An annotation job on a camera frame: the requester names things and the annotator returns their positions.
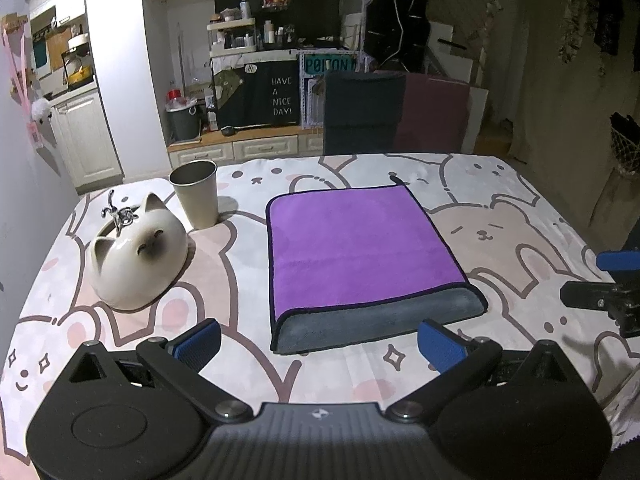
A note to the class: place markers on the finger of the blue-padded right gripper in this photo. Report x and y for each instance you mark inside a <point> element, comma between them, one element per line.
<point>463,366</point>

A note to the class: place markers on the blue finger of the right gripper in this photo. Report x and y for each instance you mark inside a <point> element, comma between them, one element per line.
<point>621,261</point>

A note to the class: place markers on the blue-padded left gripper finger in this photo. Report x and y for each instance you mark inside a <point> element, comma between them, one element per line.
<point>176,364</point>

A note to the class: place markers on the purple and grey towel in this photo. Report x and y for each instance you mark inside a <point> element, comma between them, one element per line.
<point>357,265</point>

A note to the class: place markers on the white cat-shaped ceramic bowl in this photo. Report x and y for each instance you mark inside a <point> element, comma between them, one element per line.
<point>133,267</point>

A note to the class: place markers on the metal keyring in bowl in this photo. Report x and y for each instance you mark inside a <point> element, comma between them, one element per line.
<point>121,217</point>

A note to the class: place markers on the stainless steel cup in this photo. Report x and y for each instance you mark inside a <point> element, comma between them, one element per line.
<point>195,185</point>

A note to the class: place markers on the white drawer cabinet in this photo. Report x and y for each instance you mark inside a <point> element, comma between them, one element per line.
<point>248,144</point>

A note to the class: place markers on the maroon board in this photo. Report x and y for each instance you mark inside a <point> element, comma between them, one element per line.
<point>434,116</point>

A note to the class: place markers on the grey trash bin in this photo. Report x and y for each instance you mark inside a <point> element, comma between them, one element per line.
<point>184,122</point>

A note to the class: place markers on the white kitchen cabinet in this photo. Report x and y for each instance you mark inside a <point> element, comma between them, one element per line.
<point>84,139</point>

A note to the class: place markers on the dark teal chair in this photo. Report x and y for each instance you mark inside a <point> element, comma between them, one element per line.
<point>361,112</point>

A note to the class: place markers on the black have a nice day cloth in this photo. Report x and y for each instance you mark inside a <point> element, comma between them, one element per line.
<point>256,95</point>

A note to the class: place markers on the black hanging jacket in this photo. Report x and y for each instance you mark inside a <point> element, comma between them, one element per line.
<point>396,34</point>

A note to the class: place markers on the white shelf rack with bottles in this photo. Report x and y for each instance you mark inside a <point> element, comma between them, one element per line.
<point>231,32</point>

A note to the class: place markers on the pink plush wall hanging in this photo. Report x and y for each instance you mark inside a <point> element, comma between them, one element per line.
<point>36,109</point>

